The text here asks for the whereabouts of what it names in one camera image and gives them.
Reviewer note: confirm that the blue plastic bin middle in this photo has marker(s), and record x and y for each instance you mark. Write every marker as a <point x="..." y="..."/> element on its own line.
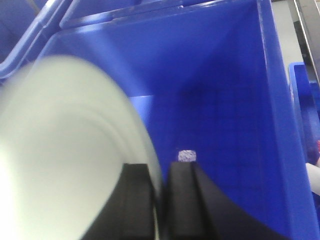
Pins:
<point x="216" y="76"/>

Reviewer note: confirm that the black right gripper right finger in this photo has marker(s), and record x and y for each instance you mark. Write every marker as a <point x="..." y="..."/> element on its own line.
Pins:
<point x="199" y="210"/>

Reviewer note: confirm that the blue plastic bin right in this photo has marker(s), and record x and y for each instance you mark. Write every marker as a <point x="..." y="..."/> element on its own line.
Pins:
<point x="307" y="108"/>

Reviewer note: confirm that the stainless steel shelf rack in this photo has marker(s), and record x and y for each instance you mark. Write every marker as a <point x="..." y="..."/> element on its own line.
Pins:
<point x="306" y="19"/>

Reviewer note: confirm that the light green round plate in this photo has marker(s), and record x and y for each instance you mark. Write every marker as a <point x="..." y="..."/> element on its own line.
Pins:
<point x="66" y="130"/>

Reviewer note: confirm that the blue plastic bin left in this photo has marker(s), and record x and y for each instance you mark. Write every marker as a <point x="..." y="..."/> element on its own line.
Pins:
<point x="25" y="28"/>

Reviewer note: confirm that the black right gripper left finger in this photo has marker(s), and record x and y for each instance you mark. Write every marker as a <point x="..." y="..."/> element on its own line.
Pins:
<point x="129" y="212"/>

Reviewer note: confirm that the blue plastic bin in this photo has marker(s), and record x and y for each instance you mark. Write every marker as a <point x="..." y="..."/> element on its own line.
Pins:
<point x="216" y="76"/>
<point x="25" y="28"/>
<point x="307" y="108"/>

